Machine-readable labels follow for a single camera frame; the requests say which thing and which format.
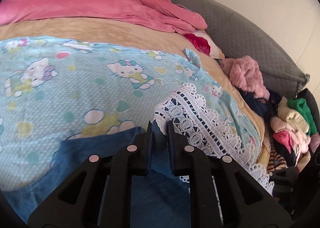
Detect pink duvet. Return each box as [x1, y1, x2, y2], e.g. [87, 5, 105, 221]
[1, 0, 207, 35]

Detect pile of folded clothes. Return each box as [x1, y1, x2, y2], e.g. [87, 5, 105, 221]
[239, 89, 319, 173]

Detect blue denim pants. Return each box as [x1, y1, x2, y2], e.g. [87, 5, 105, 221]
[4, 122, 190, 227]

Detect pink fluffy garment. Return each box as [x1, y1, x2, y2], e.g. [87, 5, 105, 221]
[220, 56, 270, 100]

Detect beige plush blanket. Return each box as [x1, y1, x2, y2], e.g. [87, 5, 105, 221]
[1, 17, 265, 138]

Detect Hello Kitty blue bed sheet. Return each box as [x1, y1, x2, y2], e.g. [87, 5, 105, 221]
[1, 36, 261, 191]

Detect white lace trim cloth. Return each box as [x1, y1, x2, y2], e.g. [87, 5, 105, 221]
[154, 83, 274, 193]

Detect red patterned pillow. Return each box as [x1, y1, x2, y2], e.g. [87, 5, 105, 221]
[184, 34, 211, 56]

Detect grey quilted headboard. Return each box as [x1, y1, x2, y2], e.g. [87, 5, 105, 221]
[171, 0, 310, 98]

